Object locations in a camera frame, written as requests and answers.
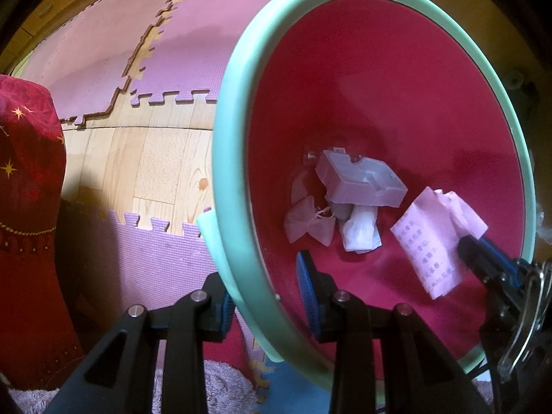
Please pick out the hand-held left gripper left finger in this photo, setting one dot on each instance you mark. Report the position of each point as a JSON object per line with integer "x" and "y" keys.
{"x": 225, "y": 310}

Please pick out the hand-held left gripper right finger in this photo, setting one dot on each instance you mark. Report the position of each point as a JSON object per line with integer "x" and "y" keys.
{"x": 305, "y": 289}

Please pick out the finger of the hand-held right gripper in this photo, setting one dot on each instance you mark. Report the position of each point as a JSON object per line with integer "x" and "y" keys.
{"x": 472, "y": 254}
{"x": 500, "y": 254}

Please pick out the pink paper leaflet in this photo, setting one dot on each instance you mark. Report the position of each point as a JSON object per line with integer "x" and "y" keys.
{"x": 427, "y": 241}

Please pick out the red bucket with green rim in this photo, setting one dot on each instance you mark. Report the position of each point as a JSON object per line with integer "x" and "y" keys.
{"x": 366, "y": 73}

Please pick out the red foam mat tile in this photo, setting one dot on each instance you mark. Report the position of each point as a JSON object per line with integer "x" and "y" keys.
{"x": 233, "y": 353}

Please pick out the white organza pouch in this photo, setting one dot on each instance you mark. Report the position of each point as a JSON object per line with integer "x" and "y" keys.
{"x": 308, "y": 224}

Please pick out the fluffy grey rug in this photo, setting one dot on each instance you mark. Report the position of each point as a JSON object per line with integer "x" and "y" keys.
{"x": 224, "y": 388}

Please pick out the white face mask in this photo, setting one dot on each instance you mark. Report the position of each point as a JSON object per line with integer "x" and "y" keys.
{"x": 360, "y": 233}

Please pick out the purple foam mat tile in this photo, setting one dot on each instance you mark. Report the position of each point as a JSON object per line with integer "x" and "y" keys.
{"x": 151, "y": 258}

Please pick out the blue floor mat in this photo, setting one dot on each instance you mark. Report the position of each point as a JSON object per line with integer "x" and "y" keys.
{"x": 293, "y": 396}

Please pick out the translucent plastic tray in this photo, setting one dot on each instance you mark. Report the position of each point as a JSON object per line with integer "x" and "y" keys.
{"x": 358, "y": 181}

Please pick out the small clear glass bottle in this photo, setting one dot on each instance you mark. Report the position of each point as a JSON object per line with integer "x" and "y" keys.
{"x": 308, "y": 156}

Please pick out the black dark object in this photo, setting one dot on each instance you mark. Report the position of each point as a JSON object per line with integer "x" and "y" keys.
{"x": 528, "y": 95}

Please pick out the red cloth with gold stars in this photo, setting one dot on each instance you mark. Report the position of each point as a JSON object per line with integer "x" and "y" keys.
{"x": 30, "y": 224}

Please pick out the single pink foam tile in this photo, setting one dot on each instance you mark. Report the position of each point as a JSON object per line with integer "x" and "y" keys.
{"x": 207, "y": 39}

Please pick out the large pink foam mat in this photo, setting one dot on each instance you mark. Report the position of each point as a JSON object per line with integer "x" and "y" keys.
{"x": 86, "y": 51}

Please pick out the wooden drawer desk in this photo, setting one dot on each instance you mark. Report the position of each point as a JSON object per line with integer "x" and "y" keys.
{"x": 47, "y": 4}

